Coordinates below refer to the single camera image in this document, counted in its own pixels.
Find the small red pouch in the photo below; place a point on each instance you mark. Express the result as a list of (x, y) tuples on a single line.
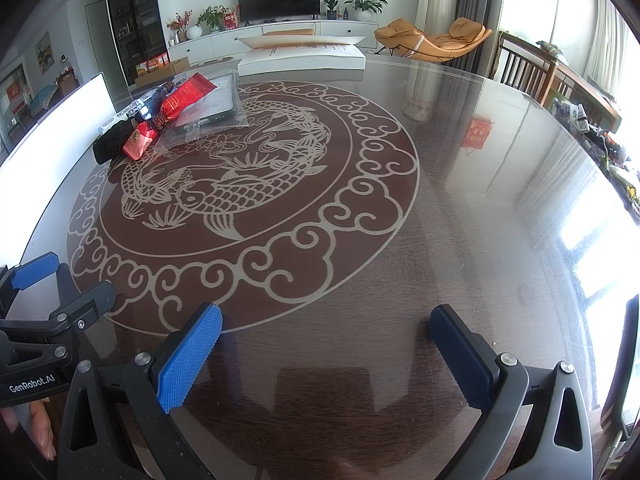
[(137, 141)]

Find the red flower arrangement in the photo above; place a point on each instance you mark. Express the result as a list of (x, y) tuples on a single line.
[(179, 24)]

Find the dark blue glossy packet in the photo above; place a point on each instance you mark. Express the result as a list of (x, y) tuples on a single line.
[(159, 95)]

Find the wooden bench with metal legs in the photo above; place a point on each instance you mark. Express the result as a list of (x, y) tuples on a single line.
[(290, 32)]

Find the wooden slatted chair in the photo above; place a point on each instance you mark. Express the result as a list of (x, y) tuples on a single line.
[(520, 67)]

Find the white panel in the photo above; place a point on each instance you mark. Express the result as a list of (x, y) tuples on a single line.
[(50, 135)]

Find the white TV console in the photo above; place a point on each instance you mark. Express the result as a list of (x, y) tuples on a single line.
[(220, 42)]

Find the long red packet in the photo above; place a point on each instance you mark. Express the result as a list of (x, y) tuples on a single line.
[(187, 95)]

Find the clear plastic bag with dark item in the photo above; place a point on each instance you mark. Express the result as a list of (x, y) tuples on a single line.
[(220, 105)]

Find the black cloth pouch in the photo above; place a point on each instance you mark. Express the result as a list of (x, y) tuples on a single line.
[(112, 142)]

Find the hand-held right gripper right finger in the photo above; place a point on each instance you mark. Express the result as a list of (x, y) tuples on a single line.
[(465, 355)]

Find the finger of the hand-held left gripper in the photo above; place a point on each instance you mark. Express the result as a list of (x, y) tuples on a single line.
[(92, 300), (35, 271)]

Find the bushy green potted plant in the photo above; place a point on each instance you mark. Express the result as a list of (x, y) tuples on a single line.
[(211, 17)]

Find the large white flat box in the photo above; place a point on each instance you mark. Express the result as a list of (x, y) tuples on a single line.
[(300, 57)]

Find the red gift box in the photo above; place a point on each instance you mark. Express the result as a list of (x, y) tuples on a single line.
[(231, 19)]

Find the dark wooden chair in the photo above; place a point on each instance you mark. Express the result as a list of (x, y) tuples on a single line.
[(625, 360)]

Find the framed wall painting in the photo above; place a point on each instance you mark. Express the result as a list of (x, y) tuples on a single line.
[(43, 51)]

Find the cardboard box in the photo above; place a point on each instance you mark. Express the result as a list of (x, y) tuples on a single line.
[(175, 66)]

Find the large potted green plant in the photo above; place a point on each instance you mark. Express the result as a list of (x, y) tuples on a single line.
[(364, 4)]

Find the small potted plant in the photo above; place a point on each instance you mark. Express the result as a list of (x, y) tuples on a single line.
[(330, 7)]

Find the dark glass display cabinet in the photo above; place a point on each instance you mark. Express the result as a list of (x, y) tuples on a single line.
[(135, 15)]

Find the orange lounge chair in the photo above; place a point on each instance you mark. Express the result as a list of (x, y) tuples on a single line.
[(400, 35)]

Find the orange snack boxes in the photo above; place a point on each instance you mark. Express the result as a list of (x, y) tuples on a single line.
[(152, 63)]

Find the white round vase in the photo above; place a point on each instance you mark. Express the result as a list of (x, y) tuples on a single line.
[(194, 32)]

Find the person's left hand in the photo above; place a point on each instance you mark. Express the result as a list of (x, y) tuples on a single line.
[(44, 430)]

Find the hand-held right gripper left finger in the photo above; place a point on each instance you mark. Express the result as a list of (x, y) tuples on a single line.
[(192, 355)]

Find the white power strip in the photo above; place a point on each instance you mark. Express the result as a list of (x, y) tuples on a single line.
[(122, 116)]

